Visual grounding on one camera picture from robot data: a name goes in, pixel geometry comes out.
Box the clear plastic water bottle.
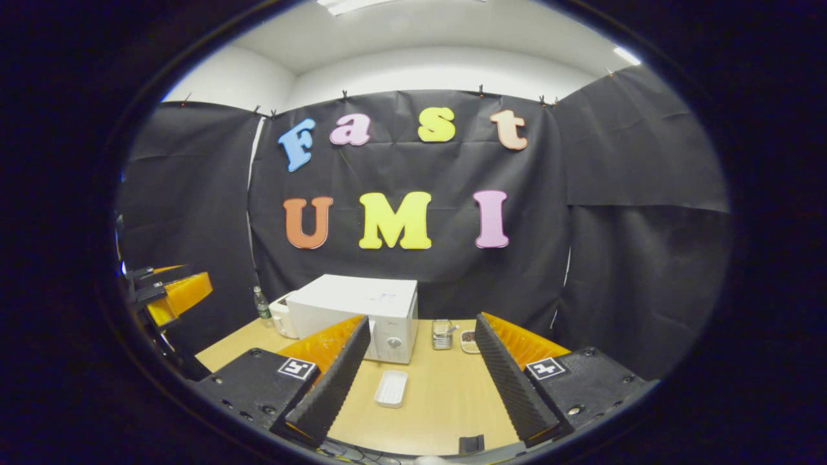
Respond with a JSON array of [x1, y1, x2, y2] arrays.
[[253, 285, 274, 327]]

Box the white microwave oven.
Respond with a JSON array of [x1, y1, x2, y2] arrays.
[[285, 274, 419, 365]]

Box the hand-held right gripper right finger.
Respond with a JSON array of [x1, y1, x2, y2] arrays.
[[474, 312, 654, 450]]

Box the black cables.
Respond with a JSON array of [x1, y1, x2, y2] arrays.
[[318, 442, 388, 464]]

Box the black backdrop cloth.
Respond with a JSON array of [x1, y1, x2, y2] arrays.
[[115, 65, 734, 382]]

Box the white rectangular dish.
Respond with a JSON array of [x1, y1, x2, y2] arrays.
[[373, 369, 410, 409]]

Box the white toaster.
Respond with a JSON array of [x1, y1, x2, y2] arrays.
[[268, 291, 302, 340]]

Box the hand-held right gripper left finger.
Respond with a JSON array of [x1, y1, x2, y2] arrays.
[[193, 315, 373, 450]]

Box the metal utensil holder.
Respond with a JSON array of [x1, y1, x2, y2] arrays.
[[431, 318, 457, 351]]

